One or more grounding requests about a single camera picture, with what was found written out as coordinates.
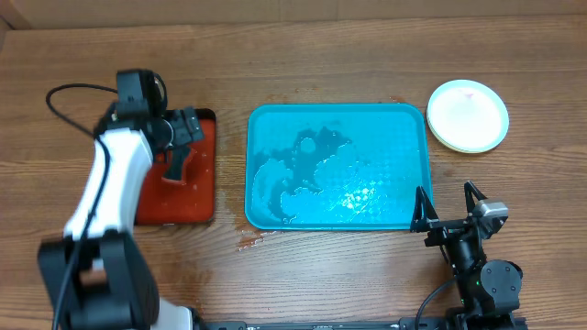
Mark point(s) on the red black tray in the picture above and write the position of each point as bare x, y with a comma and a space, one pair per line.
163, 203

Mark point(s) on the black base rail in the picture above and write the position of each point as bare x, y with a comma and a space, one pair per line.
321, 325

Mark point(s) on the light blue plate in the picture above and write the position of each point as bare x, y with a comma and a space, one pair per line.
469, 115

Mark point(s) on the pink green scrub sponge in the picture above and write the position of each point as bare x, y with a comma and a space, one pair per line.
175, 159

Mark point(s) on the yellow plate front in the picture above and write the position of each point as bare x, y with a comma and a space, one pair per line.
444, 142

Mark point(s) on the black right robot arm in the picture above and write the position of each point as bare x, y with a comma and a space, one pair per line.
489, 289

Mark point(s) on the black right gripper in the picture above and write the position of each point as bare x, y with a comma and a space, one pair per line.
424, 218

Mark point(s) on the blue plastic tray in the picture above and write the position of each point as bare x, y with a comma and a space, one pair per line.
348, 167

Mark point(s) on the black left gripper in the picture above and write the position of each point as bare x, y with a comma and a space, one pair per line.
185, 136

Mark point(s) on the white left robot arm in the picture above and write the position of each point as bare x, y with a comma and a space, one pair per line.
96, 276

